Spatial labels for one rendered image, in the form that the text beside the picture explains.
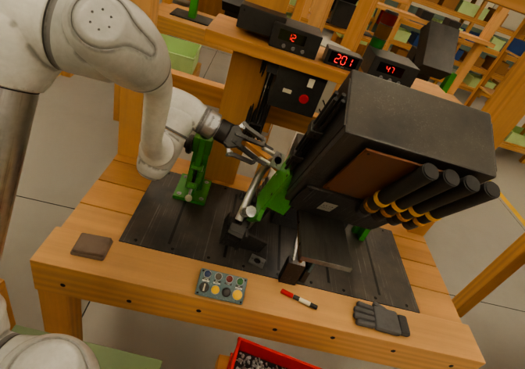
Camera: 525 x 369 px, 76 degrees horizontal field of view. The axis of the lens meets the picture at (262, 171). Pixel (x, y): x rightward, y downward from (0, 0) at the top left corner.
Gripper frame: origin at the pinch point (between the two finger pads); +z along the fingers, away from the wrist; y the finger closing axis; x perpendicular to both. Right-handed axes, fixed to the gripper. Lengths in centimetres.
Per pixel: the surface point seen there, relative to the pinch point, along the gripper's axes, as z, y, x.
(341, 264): 28.6, -22.5, -19.6
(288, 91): -4.9, 23.0, -2.9
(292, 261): 21.2, -27.9, -4.1
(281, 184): 4.6, -8.3, -10.0
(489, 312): 239, 1, 91
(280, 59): -13.6, 27.6, -9.4
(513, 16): 631, 870, 565
